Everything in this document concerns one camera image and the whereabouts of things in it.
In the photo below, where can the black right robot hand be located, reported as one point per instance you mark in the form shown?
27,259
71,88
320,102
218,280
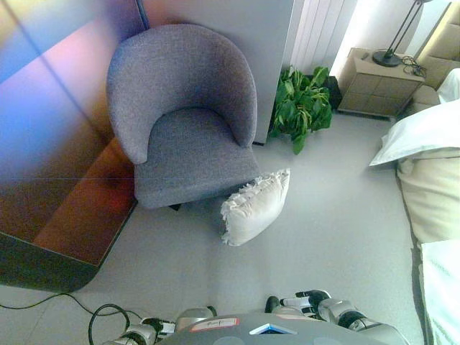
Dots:
305,303

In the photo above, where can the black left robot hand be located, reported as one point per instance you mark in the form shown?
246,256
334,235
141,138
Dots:
161,326

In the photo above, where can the white fringed pillow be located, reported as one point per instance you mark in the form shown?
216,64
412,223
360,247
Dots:
255,208

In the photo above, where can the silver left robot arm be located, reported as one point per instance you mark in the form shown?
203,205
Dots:
133,334

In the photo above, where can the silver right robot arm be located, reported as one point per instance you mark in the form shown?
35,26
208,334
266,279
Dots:
359,320

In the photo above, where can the large white bed pillow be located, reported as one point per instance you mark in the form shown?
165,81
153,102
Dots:
424,129

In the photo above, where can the small white bed pillow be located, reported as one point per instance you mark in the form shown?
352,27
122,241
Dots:
451,86

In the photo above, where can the silver right robot leg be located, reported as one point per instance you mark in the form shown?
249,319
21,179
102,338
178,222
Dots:
272,303

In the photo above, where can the silver robot leg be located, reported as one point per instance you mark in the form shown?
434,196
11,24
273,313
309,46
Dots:
196,313
272,303

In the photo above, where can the silver left robot leg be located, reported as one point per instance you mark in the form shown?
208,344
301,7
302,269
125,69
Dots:
196,313

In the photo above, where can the grey robot torso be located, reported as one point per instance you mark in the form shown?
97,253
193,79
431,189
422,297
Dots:
273,330

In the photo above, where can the dark wooden cabinet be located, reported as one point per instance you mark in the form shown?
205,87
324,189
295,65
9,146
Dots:
79,215

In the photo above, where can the white bed blanket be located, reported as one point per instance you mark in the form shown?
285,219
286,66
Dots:
443,287

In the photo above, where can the beige duvet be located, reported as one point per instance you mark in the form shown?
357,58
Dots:
435,201

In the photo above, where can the grey fabric armchair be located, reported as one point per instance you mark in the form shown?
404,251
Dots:
187,143

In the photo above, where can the green leafy houseplant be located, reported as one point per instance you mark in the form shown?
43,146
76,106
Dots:
300,104

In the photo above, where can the black plant pot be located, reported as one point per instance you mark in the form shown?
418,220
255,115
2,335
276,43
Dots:
334,93

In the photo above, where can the beige nightstand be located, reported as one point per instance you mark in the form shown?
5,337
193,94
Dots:
381,90

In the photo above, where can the black table lamp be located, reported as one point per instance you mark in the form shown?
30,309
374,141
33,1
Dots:
386,57

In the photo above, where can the white ribbed curtain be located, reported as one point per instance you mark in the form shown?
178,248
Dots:
316,32

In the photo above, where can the beige padded headboard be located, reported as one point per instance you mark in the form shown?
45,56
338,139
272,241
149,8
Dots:
438,43

